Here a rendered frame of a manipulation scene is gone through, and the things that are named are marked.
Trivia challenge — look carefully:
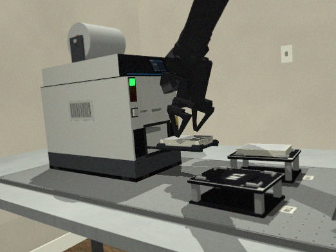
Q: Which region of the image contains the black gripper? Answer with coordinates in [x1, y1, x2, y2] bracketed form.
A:
[167, 77, 215, 138]

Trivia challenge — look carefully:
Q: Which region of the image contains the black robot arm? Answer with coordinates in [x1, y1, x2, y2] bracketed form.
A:
[160, 0, 229, 100]

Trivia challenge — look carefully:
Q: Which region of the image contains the white multi-well plate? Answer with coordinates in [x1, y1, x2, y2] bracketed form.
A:
[236, 143, 293, 157]

